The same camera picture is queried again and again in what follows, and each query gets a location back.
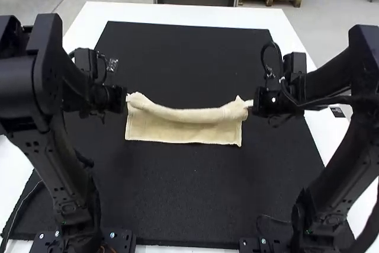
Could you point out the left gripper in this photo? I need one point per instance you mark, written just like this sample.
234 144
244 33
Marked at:
115 99

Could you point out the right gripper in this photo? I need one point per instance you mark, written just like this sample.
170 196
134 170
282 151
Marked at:
268 102

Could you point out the pale towel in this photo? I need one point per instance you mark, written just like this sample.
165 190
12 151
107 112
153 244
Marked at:
183 128

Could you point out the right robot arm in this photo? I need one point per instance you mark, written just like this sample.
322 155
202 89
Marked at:
349 134

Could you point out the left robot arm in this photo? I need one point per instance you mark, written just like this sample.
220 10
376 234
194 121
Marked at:
47 93

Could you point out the wooden pallet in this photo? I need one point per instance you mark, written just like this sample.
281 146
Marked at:
269 0

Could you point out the black mat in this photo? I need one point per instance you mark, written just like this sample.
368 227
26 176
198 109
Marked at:
189 176

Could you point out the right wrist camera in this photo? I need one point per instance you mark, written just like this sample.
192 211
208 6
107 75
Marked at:
294 64

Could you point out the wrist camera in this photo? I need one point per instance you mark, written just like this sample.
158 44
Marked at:
294 64
85 62

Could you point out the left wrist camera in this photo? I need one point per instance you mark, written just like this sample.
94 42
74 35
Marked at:
85 62

